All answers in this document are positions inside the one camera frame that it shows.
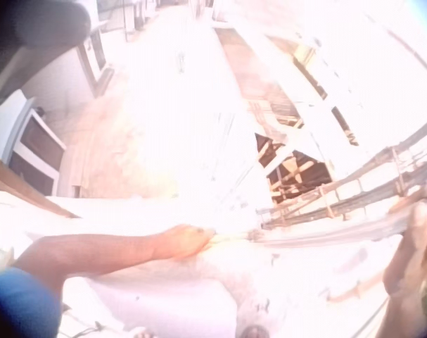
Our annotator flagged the person's right hand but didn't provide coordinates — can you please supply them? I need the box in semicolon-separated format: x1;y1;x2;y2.
382;202;427;301

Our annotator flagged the person's left hand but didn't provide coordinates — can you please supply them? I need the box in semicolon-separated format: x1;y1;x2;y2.
152;224;217;262

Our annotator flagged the grey steel rod bundle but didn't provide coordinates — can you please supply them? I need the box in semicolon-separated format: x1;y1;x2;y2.
208;192;427;250

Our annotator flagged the steel rebar cage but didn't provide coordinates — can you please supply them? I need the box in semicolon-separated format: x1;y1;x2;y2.
257;113;427;230

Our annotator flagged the brown rod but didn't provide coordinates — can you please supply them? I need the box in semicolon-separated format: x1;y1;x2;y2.
326;273;388;304

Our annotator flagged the brown wooden plank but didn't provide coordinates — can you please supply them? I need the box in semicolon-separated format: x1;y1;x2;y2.
0;147;81;220

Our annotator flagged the dark curved object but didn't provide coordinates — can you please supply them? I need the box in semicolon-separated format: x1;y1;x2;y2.
0;0;93;106

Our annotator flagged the wooden scaffold frame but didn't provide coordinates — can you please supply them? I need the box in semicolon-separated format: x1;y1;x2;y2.
253;132;334;208

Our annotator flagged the large white window frame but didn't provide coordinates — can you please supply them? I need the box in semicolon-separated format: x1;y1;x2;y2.
7;107;68;196

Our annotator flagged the small white window frame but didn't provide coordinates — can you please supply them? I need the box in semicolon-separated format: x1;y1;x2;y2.
75;30;115;99

